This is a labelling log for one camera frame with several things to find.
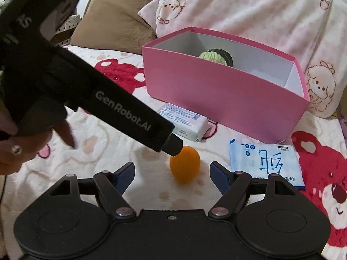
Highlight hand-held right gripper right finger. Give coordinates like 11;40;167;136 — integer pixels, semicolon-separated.
208;161;299;219

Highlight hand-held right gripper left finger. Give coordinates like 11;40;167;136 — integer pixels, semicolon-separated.
48;162;136;220

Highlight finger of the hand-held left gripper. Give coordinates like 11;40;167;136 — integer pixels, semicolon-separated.
163;134;184;157

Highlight orange egg-shaped sponge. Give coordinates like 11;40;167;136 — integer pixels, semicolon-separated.
170;145;201;184

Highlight pink cardboard box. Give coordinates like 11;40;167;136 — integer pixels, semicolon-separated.
141;26;310;145

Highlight green yarn ball black band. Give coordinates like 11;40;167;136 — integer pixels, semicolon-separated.
198;48;234;67

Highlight person's left hand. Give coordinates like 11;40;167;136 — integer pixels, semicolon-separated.
0;105;75;176

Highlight white wet wipes packet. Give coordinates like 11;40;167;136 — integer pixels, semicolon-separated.
157;103;211;141

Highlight red bear printed bed sheet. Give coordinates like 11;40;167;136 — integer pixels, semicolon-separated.
0;45;347;260

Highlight black white patterned bag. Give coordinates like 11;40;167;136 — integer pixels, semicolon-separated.
53;13;82;44

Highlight blue tissue packet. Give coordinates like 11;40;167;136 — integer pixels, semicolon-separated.
228;138;307;190

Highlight brown pillow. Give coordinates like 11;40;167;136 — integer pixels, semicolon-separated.
70;0;158;55

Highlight purple frilled cloth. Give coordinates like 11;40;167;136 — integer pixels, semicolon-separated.
337;108;347;143

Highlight pink bear print pillow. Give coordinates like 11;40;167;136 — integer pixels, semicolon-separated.
138;0;347;119

